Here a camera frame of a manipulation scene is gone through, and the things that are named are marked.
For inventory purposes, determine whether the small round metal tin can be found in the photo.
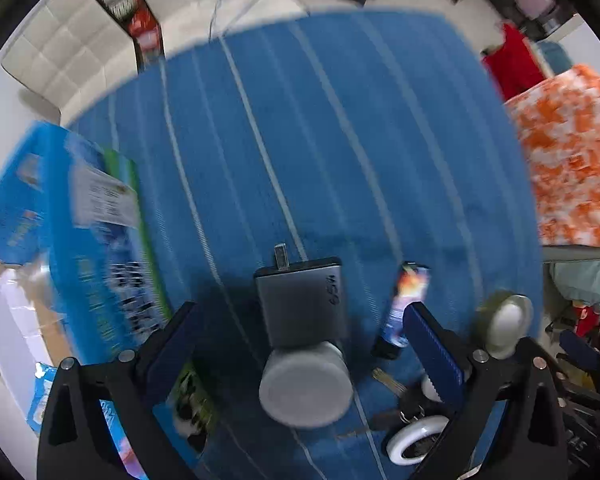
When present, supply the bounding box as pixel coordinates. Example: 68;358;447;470
475;291;535;359

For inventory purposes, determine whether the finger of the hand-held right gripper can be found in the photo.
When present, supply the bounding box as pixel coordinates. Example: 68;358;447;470
560;332;600;377

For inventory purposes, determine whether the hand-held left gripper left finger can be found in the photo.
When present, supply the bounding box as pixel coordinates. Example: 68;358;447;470
36;301;201;480

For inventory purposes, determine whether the light teal cloth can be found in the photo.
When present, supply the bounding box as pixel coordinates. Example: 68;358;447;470
542;247;600;313

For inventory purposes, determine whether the wire clothes hanger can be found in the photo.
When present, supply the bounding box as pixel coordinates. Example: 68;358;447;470
207;0;273;41

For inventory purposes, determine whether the grey power adapter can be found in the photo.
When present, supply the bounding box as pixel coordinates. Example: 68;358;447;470
254;243;349;351

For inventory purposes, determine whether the orange white patterned blanket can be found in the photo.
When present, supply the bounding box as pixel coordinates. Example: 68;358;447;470
502;64;600;247

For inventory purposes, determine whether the red printed box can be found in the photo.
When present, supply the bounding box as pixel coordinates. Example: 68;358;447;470
77;0;163;63

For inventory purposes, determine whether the blue striped bed sheet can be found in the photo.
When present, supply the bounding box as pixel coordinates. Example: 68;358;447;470
62;8;543;480

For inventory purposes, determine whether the pink plastic container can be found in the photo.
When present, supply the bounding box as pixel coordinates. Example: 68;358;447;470
514;0;557;22

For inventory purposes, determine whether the blue printed cardboard box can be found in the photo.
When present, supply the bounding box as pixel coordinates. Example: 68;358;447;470
0;122;218;476

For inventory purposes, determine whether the red cloth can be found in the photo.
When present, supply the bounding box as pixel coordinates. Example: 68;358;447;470
481;22;548;102

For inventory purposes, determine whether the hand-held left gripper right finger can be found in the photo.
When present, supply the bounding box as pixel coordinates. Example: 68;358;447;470
402;301;568;480

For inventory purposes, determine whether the white round jar lid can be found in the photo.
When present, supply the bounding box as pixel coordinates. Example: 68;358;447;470
259;341;354;428

